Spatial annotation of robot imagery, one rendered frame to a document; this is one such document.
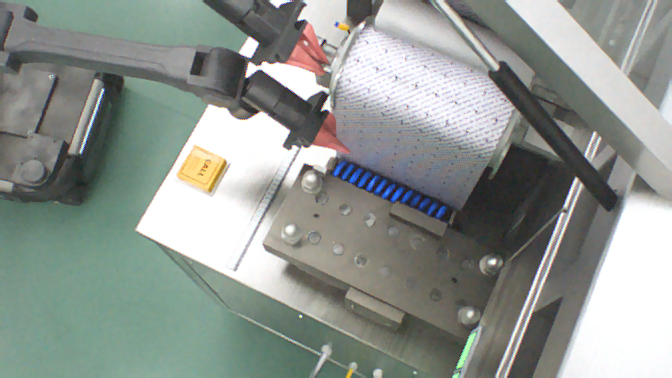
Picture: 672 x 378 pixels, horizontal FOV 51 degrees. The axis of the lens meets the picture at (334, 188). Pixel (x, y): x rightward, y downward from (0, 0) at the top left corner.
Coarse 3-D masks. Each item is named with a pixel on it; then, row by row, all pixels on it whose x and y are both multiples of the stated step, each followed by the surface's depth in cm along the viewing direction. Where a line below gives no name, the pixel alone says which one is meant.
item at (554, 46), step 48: (432, 0) 44; (480, 0) 44; (528, 0) 44; (480, 48) 47; (528, 48) 46; (576, 48) 46; (528, 96) 50; (576, 96) 49; (624, 96) 49; (624, 144) 51
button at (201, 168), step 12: (192, 156) 135; (204, 156) 135; (216, 156) 135; (180, 168) 134; (192, 168) 134; (204, 168) 134; (216, 168) 134; (192, 180) 134; (204, 180) 134; (216, 180) 135
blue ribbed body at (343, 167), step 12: (336, 168) 122; (348, 168) 122; (360, 168) 122; (360, 180) 121; (372, 180) 121; (384, 180) 121; (384, 192) 121; (396, 192) 120; (408, 192) 120; (408, 204) 122; (420, 204) 120; (432, 216) 122; (444, 216) 120
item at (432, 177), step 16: (336, 128) 113; (352, 128) 110; (368, 128) 107; (352, 144) 116; (368, 144) 113; (384, 144) 110; (400, 144) 107; (352, 160) 123; (368, 160) 119; (384, 160) 116; (400, 160) 113; (416, 160) 110; (432, 160) 107; (384, 176) 123; (400, 176) 119; (416, 176) 116; (432, 176) 112; (448, 176) 109; (464, 176) 107; (416, 192) 122; (432, 192) 119; (448, 192) 116; (464, 192) 112
